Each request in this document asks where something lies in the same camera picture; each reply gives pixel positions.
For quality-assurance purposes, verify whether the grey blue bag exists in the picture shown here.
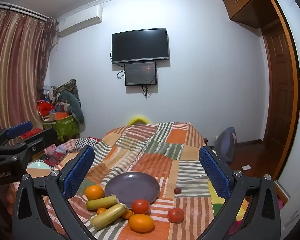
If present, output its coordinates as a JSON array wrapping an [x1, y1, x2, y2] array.
[[212, 127, 237, 164]]

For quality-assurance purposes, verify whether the red tomato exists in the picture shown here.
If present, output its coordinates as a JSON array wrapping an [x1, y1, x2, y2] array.
[[167, 208, 185, 223], [132, 199, 150, 215]]

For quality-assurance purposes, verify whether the striped red curtain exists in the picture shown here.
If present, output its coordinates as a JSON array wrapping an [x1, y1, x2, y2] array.
[[0, 11, 58, 145]]

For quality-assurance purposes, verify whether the yellow fuzzy object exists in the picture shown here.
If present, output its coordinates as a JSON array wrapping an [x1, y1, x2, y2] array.
[[127, 115, 150, 125]]

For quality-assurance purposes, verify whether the white air conditioner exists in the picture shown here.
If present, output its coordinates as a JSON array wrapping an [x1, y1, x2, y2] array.
[[57, 5, 103, 33]]

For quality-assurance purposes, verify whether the pink toy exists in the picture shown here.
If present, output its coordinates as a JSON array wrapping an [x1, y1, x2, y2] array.
[[45, 144, 58, 158]]

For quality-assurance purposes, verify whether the curtain rail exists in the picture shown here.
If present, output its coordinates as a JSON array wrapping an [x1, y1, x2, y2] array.
[[0, 1, 57, 23]]

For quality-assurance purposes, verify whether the round pastel mat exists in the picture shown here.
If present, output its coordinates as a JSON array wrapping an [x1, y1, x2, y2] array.
[[27, 162, 51, 178]]

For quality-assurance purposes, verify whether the striped patchwork blanket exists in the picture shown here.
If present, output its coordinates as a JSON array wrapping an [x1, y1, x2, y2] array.
[[41, 122, 249, 240]]

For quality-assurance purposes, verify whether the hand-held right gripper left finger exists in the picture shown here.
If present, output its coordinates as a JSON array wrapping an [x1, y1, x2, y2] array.
[[12, 145, 98, 240]]

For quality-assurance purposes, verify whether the red plastic bag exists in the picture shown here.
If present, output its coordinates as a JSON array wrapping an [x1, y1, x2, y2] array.
[[37, 101, 56, 117]]

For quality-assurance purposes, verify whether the patterned cushion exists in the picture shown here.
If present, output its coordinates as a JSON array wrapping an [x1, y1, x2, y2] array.
[[54, 79, 81, 105]]

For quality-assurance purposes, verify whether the corn cob piece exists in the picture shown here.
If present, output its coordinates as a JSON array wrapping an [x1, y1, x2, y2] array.
[[86, 195, 120, 211], [90, 203, 129, 230]]

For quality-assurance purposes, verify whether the large orange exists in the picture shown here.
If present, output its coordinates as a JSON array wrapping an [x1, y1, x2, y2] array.
[[85, 184, 105, 201], [128, 214, 155, 232]]

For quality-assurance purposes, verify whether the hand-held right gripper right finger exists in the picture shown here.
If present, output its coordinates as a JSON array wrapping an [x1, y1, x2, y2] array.
[[198, 145, 282, 240]]

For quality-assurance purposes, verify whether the small black wall monitor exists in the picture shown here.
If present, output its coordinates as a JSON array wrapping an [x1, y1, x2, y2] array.
[[124, 61, 157, 87]]

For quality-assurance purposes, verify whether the red box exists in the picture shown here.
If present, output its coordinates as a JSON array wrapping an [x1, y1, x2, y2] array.
[[20, 128, 43, 140]]

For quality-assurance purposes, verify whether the floral patchwork quilt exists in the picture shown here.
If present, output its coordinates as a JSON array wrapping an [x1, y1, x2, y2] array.
[[56, 136, 102, 162]]

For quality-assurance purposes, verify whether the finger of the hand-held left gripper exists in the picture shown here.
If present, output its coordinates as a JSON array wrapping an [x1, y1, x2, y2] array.
[[16, 129, 59, 165], [0, 121, 33, 143]]

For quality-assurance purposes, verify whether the wooden overhead cabinet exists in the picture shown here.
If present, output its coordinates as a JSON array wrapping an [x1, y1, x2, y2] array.
[[222, 0, 278, 28]]

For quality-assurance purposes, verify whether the purple plate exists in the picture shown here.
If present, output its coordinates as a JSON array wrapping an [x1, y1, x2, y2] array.
[[104, 171, 161, 204]]

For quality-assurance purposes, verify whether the black wall television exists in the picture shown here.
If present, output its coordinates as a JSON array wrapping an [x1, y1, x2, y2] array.
[[112, 28, 170, 64]]

